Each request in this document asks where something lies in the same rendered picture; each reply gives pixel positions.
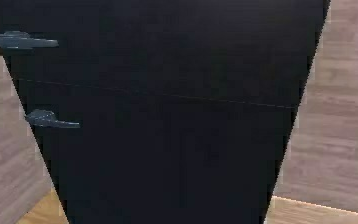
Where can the black fridge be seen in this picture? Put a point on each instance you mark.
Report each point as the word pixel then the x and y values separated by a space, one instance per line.
pixel 173 110

